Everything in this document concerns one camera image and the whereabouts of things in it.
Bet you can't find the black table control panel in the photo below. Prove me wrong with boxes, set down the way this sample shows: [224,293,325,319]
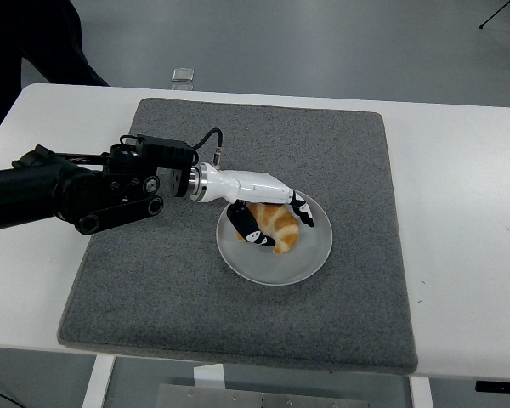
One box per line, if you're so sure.
[475,380,510,394]

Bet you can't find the person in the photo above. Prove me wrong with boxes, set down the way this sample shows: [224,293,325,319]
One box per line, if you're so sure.
[0,0,111,135]

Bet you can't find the pale grey round plate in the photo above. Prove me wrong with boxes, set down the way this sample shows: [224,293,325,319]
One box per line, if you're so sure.
[215,186,334,286]

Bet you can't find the grey felt mat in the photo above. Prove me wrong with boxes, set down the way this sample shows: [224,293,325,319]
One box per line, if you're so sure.
[57,97,420,376]

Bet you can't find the white table leg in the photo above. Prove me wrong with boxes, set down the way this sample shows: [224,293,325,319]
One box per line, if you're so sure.
[409,376,434,408]
[81,354,116,408]

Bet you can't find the thin black floor cable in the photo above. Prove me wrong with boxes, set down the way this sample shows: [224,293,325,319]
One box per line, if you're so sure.
[0,385,20,408]

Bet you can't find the black tripod leg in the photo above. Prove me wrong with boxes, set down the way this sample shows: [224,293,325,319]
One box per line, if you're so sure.
[478,0,510,30]

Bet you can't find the grey metal plate with screws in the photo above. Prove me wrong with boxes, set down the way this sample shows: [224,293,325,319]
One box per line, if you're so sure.
[156,383,370,408]

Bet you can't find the golden croissant bread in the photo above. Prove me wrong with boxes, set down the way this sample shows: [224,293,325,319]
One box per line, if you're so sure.
[236,202,301,256]

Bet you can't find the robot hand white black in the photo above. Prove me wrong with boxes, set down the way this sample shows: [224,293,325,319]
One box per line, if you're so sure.
[203,166,316,248]

